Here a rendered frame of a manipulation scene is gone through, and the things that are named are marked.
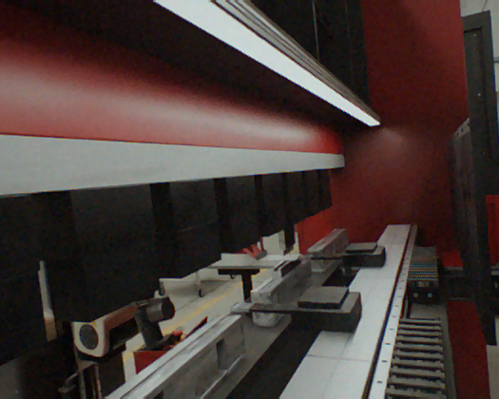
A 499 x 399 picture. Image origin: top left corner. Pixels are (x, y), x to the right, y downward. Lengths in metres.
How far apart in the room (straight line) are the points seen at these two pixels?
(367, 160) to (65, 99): 1.70
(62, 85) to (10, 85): 0.07
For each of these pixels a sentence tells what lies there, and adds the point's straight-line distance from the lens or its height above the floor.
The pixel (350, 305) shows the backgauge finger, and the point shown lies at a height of 1.02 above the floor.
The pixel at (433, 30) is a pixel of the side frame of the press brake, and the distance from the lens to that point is 2.12.
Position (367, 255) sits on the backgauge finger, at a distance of 1.18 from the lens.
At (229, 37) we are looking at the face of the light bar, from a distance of 0.55.
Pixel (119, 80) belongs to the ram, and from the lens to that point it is 0.62.
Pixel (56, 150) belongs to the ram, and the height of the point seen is 1.33.
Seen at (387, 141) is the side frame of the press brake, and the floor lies 1.38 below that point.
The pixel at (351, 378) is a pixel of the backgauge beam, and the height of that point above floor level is 0.98.
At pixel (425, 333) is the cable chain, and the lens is 0.61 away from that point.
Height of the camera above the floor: 1.27
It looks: 3 degrees down
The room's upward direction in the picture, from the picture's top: 6 degrees counter-clockwise
